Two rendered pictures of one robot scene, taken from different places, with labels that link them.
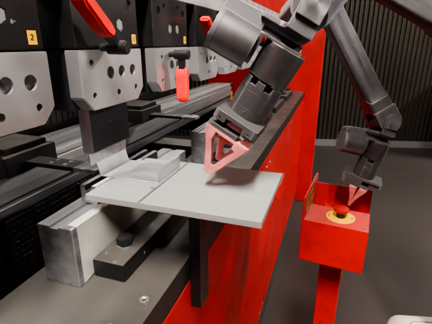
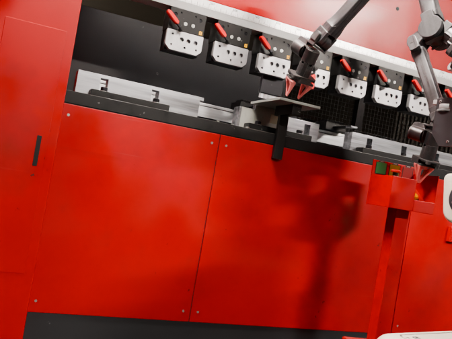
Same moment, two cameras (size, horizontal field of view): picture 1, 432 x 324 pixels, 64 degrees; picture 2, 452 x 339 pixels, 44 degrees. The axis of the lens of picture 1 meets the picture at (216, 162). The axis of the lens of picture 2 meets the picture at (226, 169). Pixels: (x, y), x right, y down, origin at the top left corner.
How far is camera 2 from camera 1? 1.97 m
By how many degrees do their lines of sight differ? 52
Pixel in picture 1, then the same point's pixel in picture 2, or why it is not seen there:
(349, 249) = (385, 190)
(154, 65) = not seen: hidden behind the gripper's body
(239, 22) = (299, 42)
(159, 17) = not seen: hidden behind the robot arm
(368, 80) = (430, 94)
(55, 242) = (236, 111)
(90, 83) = (261, 63)
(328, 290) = (387, 240)
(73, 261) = (237, 118)
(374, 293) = not seen: outside the picture
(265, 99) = (302, 66)
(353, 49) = (426, 77)
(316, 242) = (374, 188)
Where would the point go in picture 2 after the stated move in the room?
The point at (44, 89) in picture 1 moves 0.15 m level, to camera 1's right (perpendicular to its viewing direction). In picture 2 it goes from (244, 58) to (270, 56)
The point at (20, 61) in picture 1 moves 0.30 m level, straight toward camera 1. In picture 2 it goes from (239, 49) to (213, 26)
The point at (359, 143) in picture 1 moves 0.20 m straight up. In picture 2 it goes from (417, 130) to (425, 80)
